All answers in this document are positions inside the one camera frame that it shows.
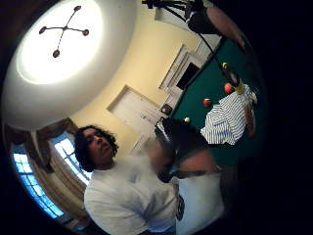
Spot black object with white stripes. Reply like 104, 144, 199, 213
154, 117, 210, 165

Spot the person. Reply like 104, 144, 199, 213
72, 123, 227, 235

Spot white door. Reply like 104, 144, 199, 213
107, 84, 163, 139

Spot white striped cloth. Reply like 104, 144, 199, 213
200, 83, 258, 147

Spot white fireplace with black opening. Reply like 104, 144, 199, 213
158, 43, 205, 99

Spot narrow window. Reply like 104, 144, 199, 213
53, 136, 93, 186

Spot orange ball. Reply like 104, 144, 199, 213
223, 82, 235, 96

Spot dark bottle with yellow band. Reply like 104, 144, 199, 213
221, 62, 246, 96

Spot brown curtains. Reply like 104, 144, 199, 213
3, 117, 90, 227

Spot large arched window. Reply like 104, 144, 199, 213
11, 151, 66, 219

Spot black tripod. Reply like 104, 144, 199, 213
141, 0, 198, 13

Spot small dark picture frame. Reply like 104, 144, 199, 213
159, 103, 174, 117

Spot thin black cable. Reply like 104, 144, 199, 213
197, 31, 227, 69

